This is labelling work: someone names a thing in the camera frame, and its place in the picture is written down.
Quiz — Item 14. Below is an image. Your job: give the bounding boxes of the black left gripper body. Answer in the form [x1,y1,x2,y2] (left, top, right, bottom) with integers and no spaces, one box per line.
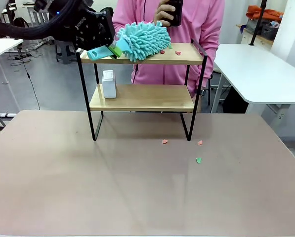
[74,10,116,50]

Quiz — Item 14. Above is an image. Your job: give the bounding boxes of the teal microfiber duster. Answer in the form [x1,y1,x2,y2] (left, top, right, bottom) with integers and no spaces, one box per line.
[87,21,172,63]

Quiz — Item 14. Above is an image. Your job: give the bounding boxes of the white box clock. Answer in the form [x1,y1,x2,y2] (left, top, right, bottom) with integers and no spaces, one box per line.
[101,70,117,99]

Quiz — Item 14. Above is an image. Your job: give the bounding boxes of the black mesh pen holder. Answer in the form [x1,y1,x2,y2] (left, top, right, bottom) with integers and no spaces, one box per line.
[162,0,184,27]

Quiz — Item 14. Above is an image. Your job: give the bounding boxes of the two-tier wooden metal shelf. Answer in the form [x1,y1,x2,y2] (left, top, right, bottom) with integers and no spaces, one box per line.
[75,38,208,142]

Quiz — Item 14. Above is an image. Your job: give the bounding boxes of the person's right hand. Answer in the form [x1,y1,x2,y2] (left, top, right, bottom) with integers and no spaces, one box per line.
[153,0,177,27]

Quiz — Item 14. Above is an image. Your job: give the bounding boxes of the grey plastic stool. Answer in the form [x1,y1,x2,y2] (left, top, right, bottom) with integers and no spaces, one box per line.
[54,40,77,65]

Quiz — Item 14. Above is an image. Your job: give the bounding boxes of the black backpack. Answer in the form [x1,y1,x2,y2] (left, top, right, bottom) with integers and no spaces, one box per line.
[13,17,29,28]

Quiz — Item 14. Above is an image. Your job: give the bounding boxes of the person in pink jacket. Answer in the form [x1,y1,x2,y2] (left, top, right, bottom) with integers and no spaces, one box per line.
[112,0,226,98]

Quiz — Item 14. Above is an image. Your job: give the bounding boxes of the large white side table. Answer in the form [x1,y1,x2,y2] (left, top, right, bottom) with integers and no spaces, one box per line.
[210,43,295,124]

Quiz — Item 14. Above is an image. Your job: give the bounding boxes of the black stand pole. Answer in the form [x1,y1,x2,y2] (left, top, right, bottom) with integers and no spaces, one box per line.
[248,0,267,47]

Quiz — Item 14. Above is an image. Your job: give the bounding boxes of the orange cloth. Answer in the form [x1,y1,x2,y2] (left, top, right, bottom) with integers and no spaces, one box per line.
[245,5,284,23]

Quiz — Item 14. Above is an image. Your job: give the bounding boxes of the grey storage bin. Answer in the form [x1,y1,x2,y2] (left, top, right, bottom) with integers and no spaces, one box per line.
[260,21,279,40]

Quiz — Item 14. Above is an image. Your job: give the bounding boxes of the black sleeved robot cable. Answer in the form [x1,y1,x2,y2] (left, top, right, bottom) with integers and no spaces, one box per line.
[0,0,88,40]

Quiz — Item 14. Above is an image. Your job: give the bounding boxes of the black floor cable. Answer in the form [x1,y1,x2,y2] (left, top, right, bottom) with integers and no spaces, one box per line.
[20,56,41,111]

